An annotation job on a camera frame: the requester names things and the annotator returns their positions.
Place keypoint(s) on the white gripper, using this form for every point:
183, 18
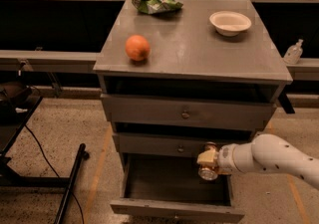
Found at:
225, 159

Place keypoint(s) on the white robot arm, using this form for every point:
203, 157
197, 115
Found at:
267, 153

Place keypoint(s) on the grey open bottom drawer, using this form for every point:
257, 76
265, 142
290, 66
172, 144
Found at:
170, 187

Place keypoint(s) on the grey middle drawer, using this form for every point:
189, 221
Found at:
171, 145

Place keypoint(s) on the grey drawer cabinet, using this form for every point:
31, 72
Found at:
190, 60

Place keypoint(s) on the grey top drawer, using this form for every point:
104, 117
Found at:
180, 112

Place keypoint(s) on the orange fruit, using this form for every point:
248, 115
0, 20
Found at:
137, 48

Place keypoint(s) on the clear sanitizer bottle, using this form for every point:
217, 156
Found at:
293, 53

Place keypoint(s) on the white paper bowl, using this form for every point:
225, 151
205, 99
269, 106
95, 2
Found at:
228, 23

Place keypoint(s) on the green chip bag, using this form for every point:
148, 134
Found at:
156, 6

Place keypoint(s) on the black cart frame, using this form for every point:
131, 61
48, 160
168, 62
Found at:
24, 162

